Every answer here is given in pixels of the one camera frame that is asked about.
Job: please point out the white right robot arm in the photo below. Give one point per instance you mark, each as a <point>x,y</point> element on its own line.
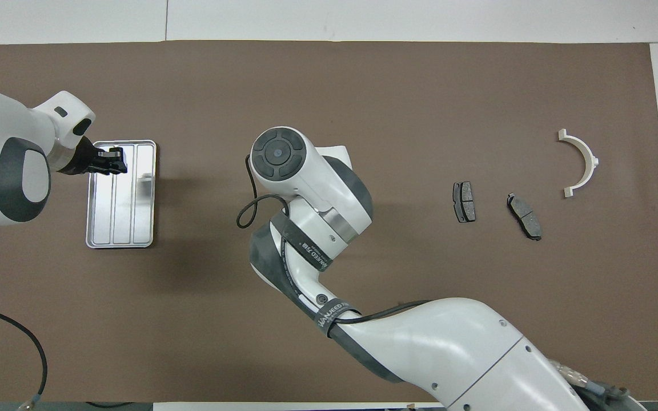
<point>449,342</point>

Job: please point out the dark grey curved brake pad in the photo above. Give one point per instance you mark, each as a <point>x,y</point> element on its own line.
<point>524,216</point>

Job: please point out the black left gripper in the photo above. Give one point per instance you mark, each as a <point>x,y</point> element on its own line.
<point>83,158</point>

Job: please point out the silver metal tray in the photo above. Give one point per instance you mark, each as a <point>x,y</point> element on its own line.
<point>120,222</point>

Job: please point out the white curved plastic bracket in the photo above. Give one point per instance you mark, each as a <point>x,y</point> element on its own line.
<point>589,162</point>

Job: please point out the dark grey rectangular brake pad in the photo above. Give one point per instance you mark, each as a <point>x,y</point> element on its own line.
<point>464,201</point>

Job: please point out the brown table mat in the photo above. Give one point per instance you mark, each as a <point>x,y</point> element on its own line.
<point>363,85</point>

